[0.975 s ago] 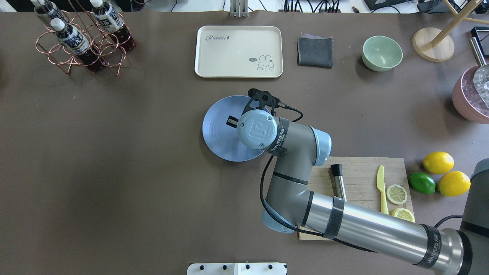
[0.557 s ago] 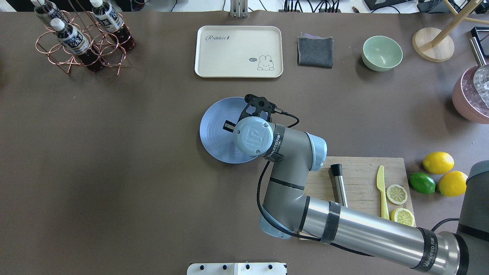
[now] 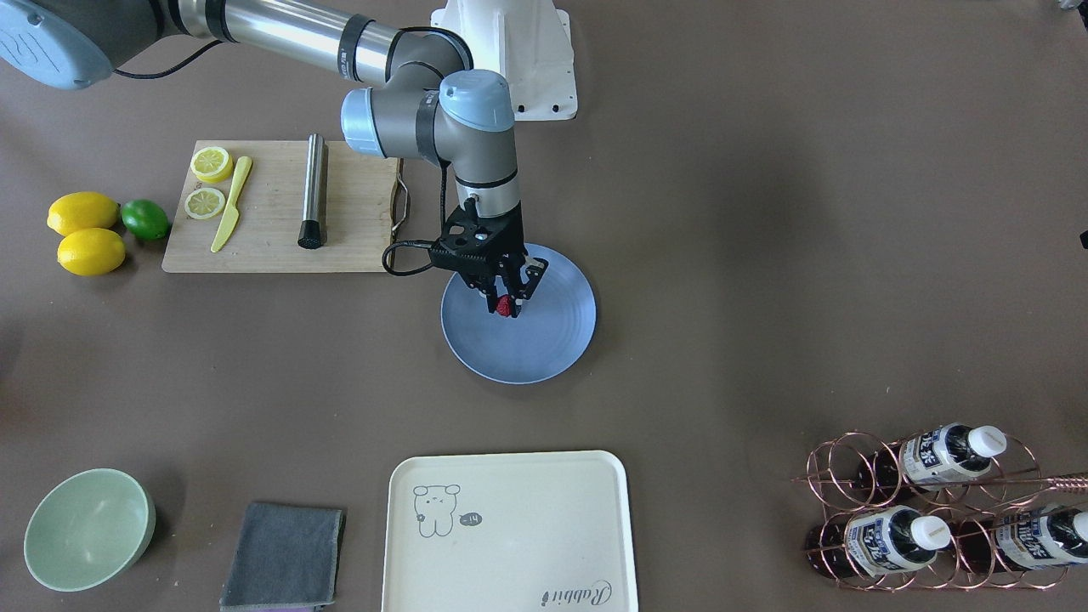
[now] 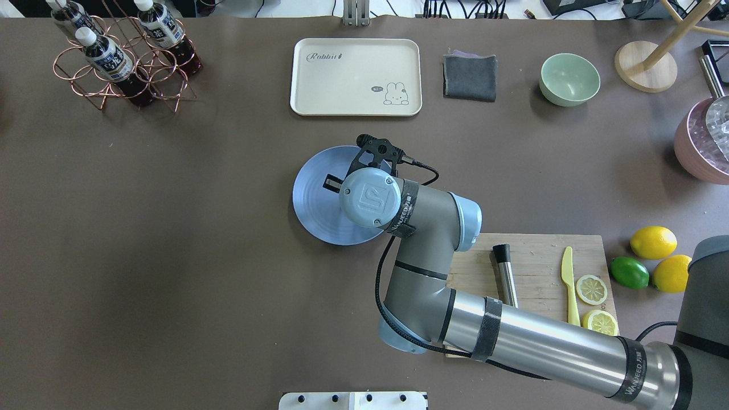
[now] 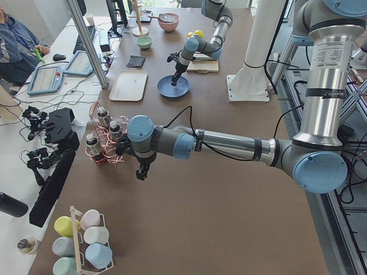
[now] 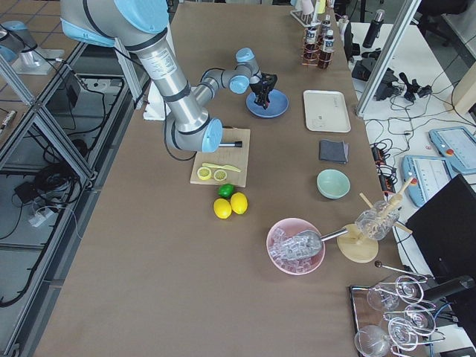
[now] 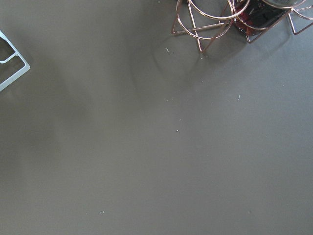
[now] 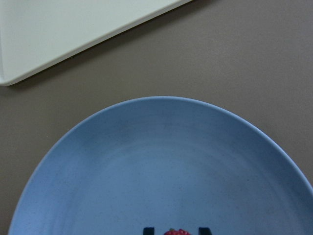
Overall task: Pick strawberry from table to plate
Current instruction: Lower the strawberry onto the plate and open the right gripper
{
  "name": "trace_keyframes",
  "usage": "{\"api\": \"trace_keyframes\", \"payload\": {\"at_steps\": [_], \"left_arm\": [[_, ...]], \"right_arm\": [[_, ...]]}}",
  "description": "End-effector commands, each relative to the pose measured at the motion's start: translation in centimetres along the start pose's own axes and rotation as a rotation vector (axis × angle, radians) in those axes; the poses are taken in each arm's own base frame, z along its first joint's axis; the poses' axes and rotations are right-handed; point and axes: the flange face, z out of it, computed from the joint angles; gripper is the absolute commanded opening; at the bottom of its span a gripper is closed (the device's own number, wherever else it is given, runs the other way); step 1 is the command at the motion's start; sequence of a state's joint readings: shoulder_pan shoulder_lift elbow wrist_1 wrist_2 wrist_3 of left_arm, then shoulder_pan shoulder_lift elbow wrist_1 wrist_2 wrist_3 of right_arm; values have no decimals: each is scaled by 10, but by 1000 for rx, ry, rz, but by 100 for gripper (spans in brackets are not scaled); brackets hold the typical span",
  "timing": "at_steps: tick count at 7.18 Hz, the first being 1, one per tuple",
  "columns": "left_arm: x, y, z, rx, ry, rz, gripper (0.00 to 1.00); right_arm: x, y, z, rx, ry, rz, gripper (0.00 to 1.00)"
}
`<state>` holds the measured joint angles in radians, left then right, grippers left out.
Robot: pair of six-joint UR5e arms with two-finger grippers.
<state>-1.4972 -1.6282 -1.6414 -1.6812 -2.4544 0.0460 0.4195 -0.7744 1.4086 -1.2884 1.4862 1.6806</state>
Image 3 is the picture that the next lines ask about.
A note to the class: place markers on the green lime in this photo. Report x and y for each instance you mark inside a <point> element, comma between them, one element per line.
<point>145,220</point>

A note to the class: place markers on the lower tea bottle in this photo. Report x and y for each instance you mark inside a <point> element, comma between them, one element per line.
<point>1052,536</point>
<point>873,544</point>

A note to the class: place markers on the lemon half upper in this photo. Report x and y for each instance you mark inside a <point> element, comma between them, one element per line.
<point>212,164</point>

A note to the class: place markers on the yellow lemon lower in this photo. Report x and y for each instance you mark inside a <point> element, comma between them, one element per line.
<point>90,252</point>

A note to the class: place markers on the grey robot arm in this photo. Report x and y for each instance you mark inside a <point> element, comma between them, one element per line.
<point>422,99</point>

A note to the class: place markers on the cream rabbit tray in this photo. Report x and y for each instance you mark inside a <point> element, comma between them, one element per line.
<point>540,531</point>

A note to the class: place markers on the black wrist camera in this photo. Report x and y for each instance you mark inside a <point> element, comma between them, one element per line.
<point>467,244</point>

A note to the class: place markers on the red strawberry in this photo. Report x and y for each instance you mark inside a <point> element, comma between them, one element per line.
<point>506,306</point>

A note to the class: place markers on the yellow plastic knife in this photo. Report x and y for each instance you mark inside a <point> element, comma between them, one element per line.
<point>231,214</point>

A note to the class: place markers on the lemon slice lower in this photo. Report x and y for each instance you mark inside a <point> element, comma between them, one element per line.
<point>204,203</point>

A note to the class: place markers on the green bowl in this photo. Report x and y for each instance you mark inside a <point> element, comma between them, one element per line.
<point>89,529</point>

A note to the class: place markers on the copper wire bottle rack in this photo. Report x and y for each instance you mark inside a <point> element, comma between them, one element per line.
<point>955,508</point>

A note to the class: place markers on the top tea bottle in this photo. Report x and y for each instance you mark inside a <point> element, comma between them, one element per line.
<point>952,454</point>

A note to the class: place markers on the yellow lemon upper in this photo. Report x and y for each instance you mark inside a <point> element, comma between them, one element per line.
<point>82,210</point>

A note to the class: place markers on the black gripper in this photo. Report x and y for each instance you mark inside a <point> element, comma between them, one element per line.
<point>511,244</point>

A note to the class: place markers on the blue plate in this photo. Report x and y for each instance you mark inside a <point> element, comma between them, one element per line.
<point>550,334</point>

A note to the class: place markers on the wooden cutting board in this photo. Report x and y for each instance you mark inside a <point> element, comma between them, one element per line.
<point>358,214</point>

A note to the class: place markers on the tea bottle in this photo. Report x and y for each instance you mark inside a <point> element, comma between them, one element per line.
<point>952,454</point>
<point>1052,536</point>
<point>873,544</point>

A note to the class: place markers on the yellow lemon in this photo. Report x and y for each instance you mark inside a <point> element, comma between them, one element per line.
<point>90,252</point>
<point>82,210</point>

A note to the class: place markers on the grey folded cloth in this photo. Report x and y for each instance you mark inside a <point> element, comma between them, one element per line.
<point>285,560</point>

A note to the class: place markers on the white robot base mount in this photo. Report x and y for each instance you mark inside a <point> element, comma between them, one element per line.
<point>529,43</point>

